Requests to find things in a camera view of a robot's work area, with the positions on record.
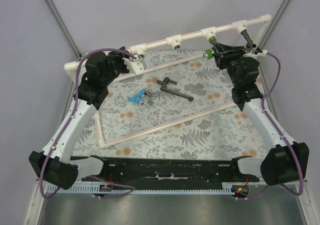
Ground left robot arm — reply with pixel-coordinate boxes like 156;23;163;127
29;47;132;190

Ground blue plastic faucet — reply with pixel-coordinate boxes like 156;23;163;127
128;90;146;105

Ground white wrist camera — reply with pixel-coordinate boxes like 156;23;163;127
123;58;147;75
245;47;268;60

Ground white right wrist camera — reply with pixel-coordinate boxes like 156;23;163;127
245;47;268;60

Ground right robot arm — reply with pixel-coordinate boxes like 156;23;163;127
207;41;310;186

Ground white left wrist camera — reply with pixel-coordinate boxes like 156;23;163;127
123;58;147;75

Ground green plastic faucet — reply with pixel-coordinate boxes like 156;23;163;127
203;36;217;60

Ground chrome metal faucet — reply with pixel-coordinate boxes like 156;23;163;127
145;90;157;105

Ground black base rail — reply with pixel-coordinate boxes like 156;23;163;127
82;155;270;186

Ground dark bronze long faucet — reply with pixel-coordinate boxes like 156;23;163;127
156;76;195;103

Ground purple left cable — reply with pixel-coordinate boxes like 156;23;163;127
39;48;138;200

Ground white PVC pipe frame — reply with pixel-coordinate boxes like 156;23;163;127
63;13;272;150

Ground floral patterned table mat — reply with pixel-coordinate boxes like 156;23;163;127
72;58;268;160

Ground dark bronze installed faucet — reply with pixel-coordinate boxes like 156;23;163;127
240;29;257;49

